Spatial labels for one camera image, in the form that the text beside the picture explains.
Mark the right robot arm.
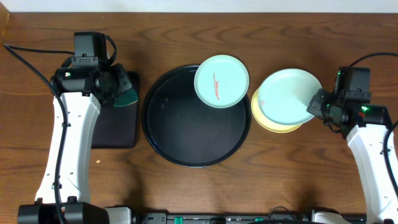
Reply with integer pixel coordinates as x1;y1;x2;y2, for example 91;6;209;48
307;88;397;223

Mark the light blue plate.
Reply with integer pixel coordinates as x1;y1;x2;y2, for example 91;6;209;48
194;55;249;108
257;68;322;125

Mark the rectangular black tray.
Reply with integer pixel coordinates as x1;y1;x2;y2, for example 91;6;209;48
91;72;140;149

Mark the round black tray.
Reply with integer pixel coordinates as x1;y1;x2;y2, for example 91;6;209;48
142;65;251;167

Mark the yellow plate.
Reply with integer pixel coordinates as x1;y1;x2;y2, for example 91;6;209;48
251;86;302;133

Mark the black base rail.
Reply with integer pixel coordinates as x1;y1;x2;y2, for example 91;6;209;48
133;205;368;224

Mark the green yellow sponge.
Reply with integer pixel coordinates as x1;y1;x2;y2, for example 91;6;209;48
114;88;139;107

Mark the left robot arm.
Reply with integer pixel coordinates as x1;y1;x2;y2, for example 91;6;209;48
17;65;133;223

